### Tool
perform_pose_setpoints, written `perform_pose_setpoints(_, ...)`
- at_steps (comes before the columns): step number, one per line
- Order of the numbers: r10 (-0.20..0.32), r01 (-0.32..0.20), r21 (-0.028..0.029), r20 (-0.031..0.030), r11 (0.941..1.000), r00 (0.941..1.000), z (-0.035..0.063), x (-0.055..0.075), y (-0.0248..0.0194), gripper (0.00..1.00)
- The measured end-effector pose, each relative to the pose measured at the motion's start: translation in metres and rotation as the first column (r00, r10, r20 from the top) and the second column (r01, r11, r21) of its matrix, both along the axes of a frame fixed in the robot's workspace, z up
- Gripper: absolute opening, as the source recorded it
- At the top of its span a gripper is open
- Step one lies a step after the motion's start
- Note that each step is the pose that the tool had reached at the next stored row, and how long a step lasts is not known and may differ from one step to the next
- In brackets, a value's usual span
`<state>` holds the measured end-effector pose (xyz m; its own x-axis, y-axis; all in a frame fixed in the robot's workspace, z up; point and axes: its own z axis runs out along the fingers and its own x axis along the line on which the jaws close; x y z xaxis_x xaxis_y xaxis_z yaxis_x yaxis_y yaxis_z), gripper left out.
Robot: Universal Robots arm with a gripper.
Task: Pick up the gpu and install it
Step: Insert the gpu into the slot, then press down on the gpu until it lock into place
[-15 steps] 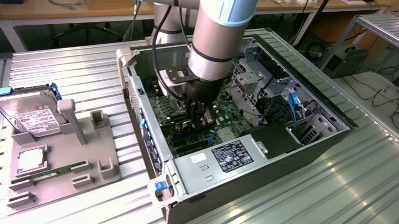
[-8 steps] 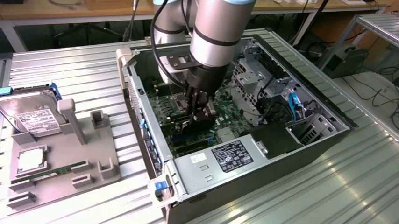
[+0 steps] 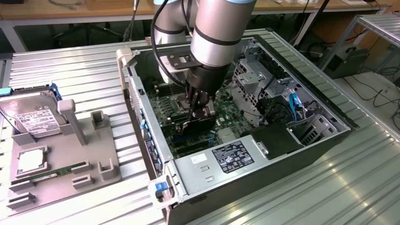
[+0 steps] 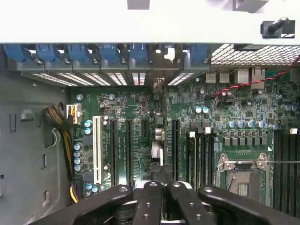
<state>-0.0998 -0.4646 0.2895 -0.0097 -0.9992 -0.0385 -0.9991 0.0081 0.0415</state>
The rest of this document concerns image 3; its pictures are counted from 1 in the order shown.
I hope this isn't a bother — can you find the wrist camera with black bracket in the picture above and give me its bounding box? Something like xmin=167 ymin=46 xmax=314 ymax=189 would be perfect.
xmin=157 ymin=53 xmax=202 ymax=84

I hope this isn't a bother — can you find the blue wire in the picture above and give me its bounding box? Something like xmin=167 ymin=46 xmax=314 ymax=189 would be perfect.
xmin=287 ymin=93 xmax=305 ymax=123

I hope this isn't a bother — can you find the black graphics card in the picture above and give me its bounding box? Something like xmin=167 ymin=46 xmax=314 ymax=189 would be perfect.
xmin=179 ymin=116 xmax=217 ymax=136

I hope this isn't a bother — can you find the grey power supply unit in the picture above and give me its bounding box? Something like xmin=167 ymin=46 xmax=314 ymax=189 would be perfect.
xmin=173 ymin=135 xmax=273 ymax=196

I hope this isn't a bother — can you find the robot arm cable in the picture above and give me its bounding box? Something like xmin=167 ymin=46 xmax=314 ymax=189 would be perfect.
xmin=149 ymin=0 xmax=189 ymax=86

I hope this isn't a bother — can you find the blue case latch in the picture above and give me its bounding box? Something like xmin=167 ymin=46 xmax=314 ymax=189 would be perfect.
xmin=153 ymin=181 xmax=167 ymax=195

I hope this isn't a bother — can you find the hard disk with blue bracket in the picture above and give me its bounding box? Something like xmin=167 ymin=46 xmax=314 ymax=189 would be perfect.
xmin=0 ymin=82 xmax=63 ymax=139

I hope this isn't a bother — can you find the black cable on white table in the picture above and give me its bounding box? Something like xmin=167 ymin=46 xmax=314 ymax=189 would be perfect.
xmin=355 ymin=67 xmax=400 ymax=106

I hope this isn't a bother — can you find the metal disk bay cage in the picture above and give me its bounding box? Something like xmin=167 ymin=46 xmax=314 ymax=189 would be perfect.
xmin=231 ymin=58 xmax=298 ymax=118

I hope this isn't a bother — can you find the green RAM stick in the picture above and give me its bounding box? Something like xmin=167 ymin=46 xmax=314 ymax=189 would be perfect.
xmin=11 ymin=162 xmax=85 ymax=184

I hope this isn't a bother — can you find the RAM stick with white label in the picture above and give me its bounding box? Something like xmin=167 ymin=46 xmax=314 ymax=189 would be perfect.
xmin=171 ymin=114 xmax=191 ymax=124

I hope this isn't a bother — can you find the CPU socket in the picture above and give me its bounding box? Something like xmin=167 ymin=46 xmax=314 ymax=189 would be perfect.
xmin=173 ymin=93 xmax=191 ymax=111

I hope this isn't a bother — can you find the aluminium frame table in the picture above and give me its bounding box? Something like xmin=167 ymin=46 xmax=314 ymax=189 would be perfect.
xmin=318 ymin=14 xmax=400 ymax=71

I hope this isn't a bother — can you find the grey box with black handle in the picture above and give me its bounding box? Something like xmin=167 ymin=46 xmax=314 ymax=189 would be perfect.
xmin=322 ymin=45 xmax=370 ymax=79

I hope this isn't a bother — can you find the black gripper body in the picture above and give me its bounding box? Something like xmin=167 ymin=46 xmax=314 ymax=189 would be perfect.
xmin=185 ymin=62 xmax=231 ymax=96

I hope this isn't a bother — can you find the grey parts rack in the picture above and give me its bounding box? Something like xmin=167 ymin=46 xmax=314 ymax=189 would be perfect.
xmin=5 ymin=98 xmax=122 ymax=211

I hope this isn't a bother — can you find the wooden desk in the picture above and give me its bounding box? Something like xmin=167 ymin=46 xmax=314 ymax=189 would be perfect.
xmin=0 ymin=0 xmax=391 ymax=23

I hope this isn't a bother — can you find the black plastic air shroud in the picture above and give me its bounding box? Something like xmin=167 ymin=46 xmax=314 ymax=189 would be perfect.
xmin=249 ymin=123 xmax=305 ymax=160

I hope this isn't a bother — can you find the black tripod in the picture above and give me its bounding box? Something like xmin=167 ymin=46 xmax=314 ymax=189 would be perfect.
xmin=51 ymin=21 xmax=122 ymax=45

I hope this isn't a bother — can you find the green motherboard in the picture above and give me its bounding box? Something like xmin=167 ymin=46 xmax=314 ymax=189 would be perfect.
xmin=146 ymin=78 xmax=259 ymax=158

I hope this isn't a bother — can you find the silver CPU chip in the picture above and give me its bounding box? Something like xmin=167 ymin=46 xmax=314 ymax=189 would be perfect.
xmin=15 ymin=150 xmax=47 ymax=173

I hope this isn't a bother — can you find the silver chipset heat sink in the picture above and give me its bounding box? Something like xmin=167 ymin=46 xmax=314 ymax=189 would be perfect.
xmin=215 ymin=128 xmax=239 ymax=143

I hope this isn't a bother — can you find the black open PC case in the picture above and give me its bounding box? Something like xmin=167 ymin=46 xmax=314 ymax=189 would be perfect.
xmin=115 ymin=34 xmax=359 ymax=225

